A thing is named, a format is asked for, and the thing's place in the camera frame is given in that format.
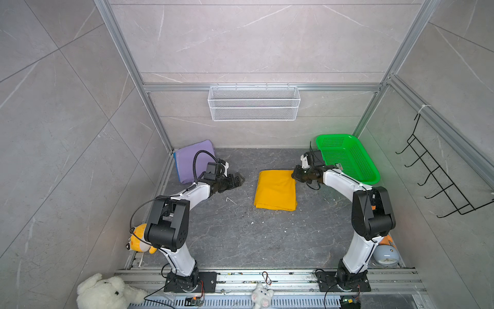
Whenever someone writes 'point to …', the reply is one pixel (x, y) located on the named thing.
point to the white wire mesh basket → (254, 103)
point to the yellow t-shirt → (276, 188)
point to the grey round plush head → (386, 255)
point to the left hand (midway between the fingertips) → (240, 178)
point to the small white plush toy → (261, 297)
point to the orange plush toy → (385, 240)
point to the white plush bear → (95, 292)
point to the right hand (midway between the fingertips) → (294, 174)
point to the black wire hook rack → (437, 176)
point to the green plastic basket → (347, 154)
